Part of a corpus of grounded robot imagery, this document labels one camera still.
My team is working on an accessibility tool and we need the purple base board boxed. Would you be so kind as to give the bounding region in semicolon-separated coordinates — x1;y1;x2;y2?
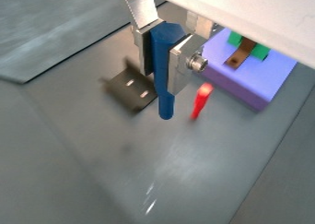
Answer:
201;29;296;111

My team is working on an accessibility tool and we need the blue peg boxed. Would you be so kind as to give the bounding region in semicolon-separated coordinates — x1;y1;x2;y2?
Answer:
149;22;185;120

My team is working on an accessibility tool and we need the brown L-shaped block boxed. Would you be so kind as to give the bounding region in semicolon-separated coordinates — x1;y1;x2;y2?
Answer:
225;37;256;70

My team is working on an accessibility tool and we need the green U-shaped block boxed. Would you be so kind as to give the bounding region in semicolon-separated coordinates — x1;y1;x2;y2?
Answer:
228;31;269;61

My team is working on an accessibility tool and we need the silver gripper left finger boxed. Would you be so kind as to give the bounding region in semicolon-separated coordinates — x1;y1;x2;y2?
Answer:
124;0;164;76

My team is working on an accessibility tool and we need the black angled bracket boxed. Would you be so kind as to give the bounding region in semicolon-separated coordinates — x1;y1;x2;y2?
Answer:
102;61;157;113

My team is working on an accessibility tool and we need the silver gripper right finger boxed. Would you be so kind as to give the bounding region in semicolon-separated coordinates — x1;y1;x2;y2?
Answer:
166;11;213;95

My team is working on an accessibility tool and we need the red peg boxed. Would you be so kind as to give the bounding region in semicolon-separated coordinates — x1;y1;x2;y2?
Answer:
190;83;213;120

